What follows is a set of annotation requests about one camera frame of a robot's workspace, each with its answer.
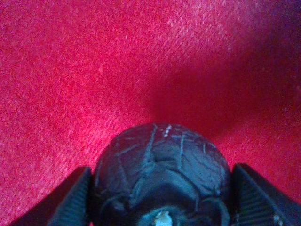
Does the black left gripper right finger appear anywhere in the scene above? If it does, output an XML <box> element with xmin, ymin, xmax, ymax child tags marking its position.
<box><xmin>232</xmin><ymin>163</ymin><xmax>301</xmax><ymax>226</ymax></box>

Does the red velvet tablecloth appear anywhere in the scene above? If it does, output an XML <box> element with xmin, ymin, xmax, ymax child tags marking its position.
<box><xmin>0</xmin><ymin>0</ymin><xmax>301</xmax><ymax>226</ymax></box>

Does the dark mangosteen toy ball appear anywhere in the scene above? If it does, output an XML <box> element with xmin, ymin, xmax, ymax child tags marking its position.
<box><xmin>90</xmin><ymin>123</ymin><xmax>231</xmax><ymax>226</ymax></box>

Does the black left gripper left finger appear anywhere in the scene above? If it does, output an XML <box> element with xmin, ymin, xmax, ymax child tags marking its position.
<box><xmin>10</xmin><ymin>167</ymin><xmax>92</xmax><ymax>226</ymax></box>

